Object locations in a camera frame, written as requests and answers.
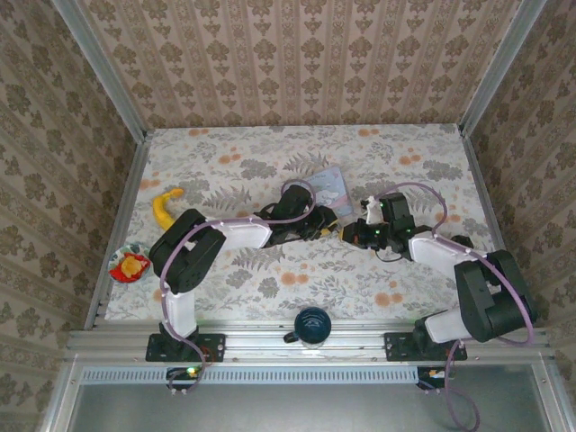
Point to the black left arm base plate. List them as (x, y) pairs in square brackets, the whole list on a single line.
[(216, 347)]

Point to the lilac cartoon tin box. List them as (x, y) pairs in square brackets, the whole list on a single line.
[(333, 189)]

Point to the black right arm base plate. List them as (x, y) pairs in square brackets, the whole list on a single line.
[(396, 347)]

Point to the yellow banana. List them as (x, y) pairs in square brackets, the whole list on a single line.
[(161, 213)]

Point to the grey metal panel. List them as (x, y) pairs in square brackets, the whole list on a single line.
[(292, 409)]

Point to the aluminium cross rail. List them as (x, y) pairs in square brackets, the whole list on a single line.
[(252, 348)]

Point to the aluminium corner post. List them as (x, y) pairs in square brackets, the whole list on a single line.
[(500, 67), (102, 67)]

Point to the black controller board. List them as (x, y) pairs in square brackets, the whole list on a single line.
[(182, 373), (432, 374)]

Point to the floral tablecloth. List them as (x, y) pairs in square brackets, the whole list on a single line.
[(315, 279)]

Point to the small plate with food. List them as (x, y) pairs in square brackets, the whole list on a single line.
[(130, 265)]

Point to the aluminium side rail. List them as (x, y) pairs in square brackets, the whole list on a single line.
[(132, 180), (478, 180)]

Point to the dark blue round mug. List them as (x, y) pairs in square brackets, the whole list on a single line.
[(312, 325)]

